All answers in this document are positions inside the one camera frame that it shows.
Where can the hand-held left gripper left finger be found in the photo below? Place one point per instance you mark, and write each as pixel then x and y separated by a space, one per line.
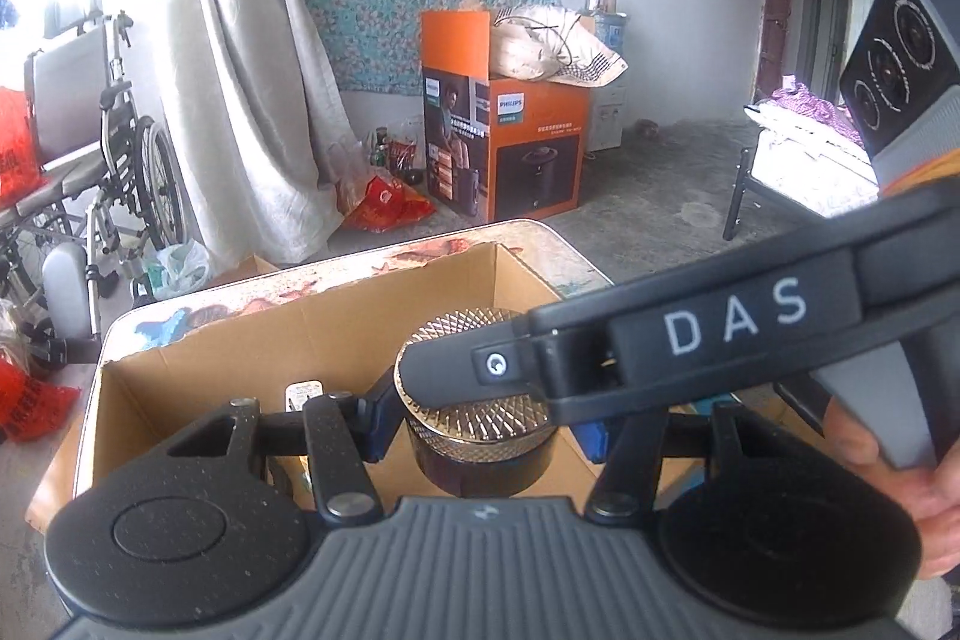
pixel 379 426

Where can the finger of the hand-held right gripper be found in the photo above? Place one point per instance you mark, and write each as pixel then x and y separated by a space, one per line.
pixel 450 377

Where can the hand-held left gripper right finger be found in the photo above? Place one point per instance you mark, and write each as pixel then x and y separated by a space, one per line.
pixel 592 439

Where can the dark jar with gold lid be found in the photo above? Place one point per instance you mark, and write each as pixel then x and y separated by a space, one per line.
pixel 480 456

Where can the brown cardboard box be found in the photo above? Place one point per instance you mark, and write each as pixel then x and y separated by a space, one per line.
pixel 225 340

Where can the person's right hand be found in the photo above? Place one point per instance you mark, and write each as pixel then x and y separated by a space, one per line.
pixel 937 512

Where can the white power adapter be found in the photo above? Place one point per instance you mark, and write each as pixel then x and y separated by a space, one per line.
pixel 304 396

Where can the red snack bag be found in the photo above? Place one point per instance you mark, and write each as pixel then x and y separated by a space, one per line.
pixel 386 205

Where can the purple cloth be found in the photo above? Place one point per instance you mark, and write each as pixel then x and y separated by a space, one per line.
pixel 810 108

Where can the dark glass bottle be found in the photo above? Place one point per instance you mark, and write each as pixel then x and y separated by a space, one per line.
pixel 381 149

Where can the orange appliance carton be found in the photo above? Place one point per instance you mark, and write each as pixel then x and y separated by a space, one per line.
pixel 540 145

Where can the white plastic bag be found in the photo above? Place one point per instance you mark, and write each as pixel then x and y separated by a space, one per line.
pixel 180 269

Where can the brown wooden door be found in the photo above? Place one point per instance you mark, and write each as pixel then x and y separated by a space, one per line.
pixel 776 3

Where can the white water dispenser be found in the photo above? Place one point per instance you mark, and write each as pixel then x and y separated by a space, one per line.
pixel 607 119

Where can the beige cloth bag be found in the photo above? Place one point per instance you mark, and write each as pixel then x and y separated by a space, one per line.
pixel 525 48

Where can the red mesh bag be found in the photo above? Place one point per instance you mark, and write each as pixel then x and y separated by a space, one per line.
pixel 34 400

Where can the white curtain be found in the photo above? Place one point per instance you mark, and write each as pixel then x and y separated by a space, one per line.
pixel 247 85

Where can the blue water bottle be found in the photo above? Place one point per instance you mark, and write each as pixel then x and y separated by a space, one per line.
pixel 613 31

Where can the red plastic bag with print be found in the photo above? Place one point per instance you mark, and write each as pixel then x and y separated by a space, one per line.
pixel 19 149

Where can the wheelchair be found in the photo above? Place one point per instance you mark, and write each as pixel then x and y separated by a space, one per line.
pixel 75 85

